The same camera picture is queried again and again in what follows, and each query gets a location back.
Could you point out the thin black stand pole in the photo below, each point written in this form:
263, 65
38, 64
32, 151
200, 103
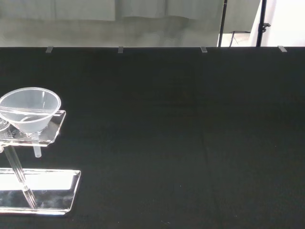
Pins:
223, 21

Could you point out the clear acrylic funnel stand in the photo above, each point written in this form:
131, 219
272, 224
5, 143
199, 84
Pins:
47, 188

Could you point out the black bench cloth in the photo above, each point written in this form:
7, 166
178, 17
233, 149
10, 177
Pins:
181, 133

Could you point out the clear plastic cloth clip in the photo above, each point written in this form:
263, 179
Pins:
120, 49
48, 49
282, 48
204, 49

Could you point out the grey-green backdrop curtain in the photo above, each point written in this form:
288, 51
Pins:
107, 21

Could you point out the black pole with clamp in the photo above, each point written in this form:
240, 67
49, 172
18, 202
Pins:
261, 21

